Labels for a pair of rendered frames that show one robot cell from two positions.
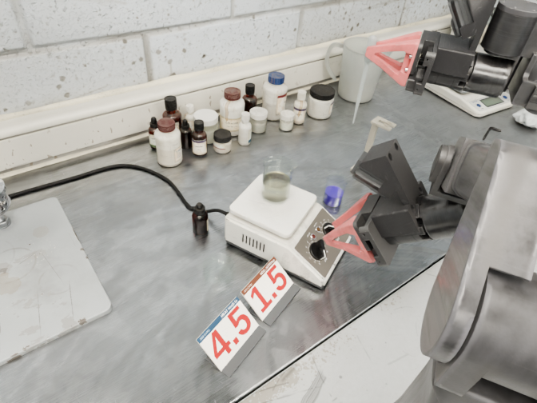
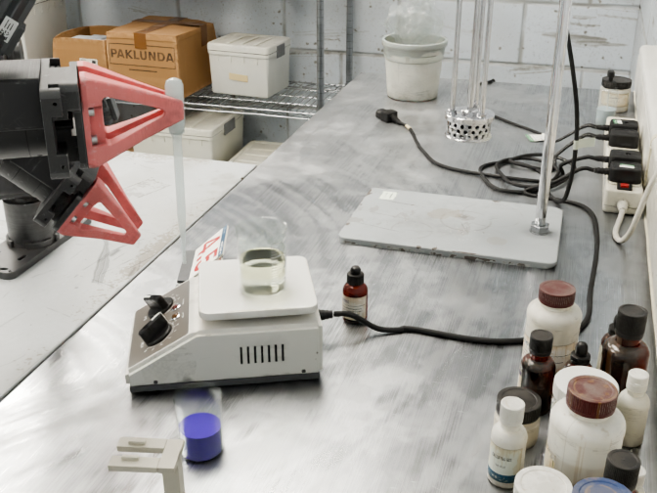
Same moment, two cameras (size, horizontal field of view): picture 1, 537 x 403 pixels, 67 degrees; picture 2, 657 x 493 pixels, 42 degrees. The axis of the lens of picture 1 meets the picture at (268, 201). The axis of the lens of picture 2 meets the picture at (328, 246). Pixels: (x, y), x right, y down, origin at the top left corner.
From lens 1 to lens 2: 1.29 m
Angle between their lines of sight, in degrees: 106
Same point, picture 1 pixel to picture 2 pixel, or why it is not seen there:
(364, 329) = (62, 324)
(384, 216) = not seen: hidden behind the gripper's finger
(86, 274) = (395, 239)
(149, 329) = (290, 246)
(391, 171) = not seen: hidden behind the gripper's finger
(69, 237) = (463, 248)
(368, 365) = (47, 303)
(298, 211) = (211, 286)
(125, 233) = (429, 280)
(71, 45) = not seen: outside the picture
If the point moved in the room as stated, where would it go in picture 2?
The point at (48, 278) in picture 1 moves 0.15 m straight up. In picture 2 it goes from (419, 227) to (425, 125)
